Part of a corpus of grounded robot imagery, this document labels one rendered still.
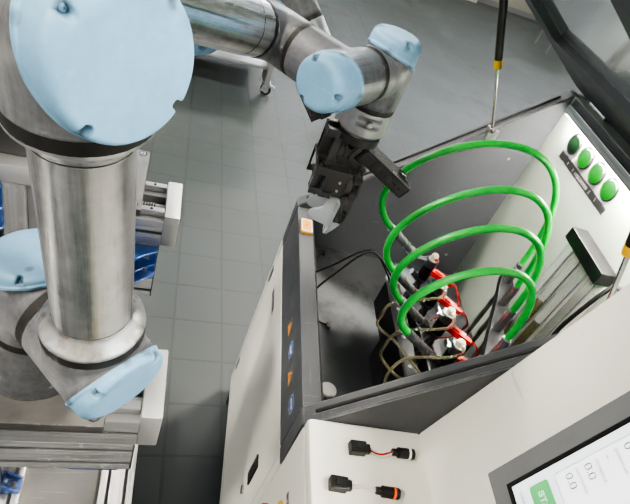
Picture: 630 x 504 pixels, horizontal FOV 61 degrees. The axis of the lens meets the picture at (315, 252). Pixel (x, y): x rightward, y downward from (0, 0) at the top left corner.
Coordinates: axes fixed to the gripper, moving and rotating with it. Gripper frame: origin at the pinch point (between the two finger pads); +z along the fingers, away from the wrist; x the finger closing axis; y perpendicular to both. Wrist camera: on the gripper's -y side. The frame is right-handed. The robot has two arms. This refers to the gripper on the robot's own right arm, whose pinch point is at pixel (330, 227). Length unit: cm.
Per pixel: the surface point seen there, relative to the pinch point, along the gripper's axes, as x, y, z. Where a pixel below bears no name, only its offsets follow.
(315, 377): 12.2, -5.9, 27.9
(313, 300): -8.6, -6.2, 27.9
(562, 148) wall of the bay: -35, -57, -12
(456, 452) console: 30.6, -26.9, 17.4
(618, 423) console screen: 40, -33, -10
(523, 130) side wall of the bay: -43, -50, -10
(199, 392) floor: -42, 7, 123
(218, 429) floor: -28, -1, 123
